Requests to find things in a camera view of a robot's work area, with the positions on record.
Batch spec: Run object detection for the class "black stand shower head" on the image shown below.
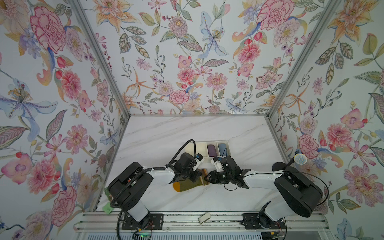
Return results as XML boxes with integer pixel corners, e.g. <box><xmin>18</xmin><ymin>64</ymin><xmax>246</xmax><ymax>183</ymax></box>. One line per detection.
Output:
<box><xmin>272</xmin><ymin>154</ymin><xmax>308</xmax><ymax>172</ymax></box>

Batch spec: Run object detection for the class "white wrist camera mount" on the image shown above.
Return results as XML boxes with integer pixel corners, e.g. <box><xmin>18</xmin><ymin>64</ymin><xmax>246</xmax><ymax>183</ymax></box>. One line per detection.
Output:
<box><xmin>193</xmin><ymin>154</ymin><xmax>204</xmax><ymax>171</ymax></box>
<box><xmin>211</xmin><ymin>157</ymin><xmax>224</xmax><ymax>172</ymax></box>

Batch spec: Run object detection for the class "colourful snack bag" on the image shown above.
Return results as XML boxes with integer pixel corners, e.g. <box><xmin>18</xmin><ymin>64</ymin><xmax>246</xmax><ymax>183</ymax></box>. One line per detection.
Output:
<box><xmin>102</xmin><ymin>188</ymin><xmax>114</xmax><ymax>215</ymax></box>

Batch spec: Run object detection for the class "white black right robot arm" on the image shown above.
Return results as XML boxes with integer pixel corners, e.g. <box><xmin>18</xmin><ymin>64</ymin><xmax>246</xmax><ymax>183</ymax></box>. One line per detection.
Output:
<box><xmin>205</xmin><ymin>156</ymin><xmax>323</xmax><ymax>222</ymax></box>

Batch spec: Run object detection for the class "blue rolled sock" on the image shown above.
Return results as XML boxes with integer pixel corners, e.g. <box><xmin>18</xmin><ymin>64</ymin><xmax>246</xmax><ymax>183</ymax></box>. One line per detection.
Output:
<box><xmin>218</xmin><ymin>143</ymin><xmax>230</xmax><ymax>158</ymax></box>

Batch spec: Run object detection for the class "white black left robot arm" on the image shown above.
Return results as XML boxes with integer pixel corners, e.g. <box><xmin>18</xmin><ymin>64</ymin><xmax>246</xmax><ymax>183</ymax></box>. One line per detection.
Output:
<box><xmin>108</xmin><ymin>153</ymin><xmax>204</xmax><ymax>223</ymax></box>

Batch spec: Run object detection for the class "aluminium corner frame post right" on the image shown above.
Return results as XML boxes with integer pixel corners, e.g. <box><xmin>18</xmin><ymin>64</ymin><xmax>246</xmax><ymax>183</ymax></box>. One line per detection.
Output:
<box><xmin>266</xmin><ymin>0</ymin><xmax>343</xmax><ymax>118</ymax></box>

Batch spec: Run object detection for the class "aluminium corner frame post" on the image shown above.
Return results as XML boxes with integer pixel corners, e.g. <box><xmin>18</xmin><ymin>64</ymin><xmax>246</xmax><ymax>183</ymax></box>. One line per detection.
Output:
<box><xmin>69</xmin><ymin>0</ymin><xmax>131</xmax><ymax>120</ymax></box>
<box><xmin>266</xmin><ymin>0</ymin><xmax>343</xmax><ymax>118</ymax></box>

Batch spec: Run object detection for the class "green striped sock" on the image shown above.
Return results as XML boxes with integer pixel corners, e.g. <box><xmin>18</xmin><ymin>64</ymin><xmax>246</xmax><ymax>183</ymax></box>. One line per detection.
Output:
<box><xmin>173</xmin><ymin>169</ymin><xmax>210</xmax><ymax>193</ymax></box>

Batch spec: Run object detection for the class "cream plastic divided organizer tray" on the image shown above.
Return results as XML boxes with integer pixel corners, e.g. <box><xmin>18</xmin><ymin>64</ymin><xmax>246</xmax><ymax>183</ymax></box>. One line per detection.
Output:
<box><xmin>196</xmin><ymin>141</ymin><xmax>232</xmax><ymax>160</ymax></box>

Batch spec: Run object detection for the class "small grey tag on rail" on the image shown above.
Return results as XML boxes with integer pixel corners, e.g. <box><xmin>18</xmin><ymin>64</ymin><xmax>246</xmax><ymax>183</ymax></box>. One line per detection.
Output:
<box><xmin>198</xmin><ymin>213</ymin><xmax>211</xmax><ymax>225</ymax></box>

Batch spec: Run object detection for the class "aluminium corner frame post left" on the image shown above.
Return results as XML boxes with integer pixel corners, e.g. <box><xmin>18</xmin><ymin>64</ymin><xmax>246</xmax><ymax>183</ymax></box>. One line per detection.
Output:
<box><xmin>69</xmin><ymin>0</ymin><xmax>131</xmax><ymax>120</ymax></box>

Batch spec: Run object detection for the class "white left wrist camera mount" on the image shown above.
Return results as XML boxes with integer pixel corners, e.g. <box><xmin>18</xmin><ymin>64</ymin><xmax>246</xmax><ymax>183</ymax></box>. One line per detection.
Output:
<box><xmin>193</xmin><ymin>154</ymin><xmax>204</xmax><ymax>171</ymax></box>

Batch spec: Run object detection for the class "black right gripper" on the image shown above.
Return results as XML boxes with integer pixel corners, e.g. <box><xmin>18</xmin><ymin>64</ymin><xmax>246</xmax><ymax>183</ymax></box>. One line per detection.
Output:
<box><xmin>203</xmin><ymin>170</ymin><xmax>233</xmax><ymax>184</ymax></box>

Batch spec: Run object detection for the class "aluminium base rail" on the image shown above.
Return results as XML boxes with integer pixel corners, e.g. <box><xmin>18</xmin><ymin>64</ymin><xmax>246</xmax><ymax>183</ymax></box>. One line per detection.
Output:
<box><xmin>74</xmin><ymin>212</ymin><xmax>330</xmax><ymax>233</ymax></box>

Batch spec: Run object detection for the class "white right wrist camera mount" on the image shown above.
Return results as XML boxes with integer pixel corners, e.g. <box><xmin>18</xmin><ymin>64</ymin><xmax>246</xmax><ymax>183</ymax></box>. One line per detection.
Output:
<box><xmin>211</xmin><ymin>157</ymin><xmax>224</xmax><ymax>172</ymax></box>

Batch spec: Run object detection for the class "purple rolled sock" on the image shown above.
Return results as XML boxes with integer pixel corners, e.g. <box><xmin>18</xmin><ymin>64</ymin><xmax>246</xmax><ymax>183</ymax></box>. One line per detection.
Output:
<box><xmin>207</xmin><ymin>145</ymin><xmax>218</xmax><ymax>157</ymax></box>

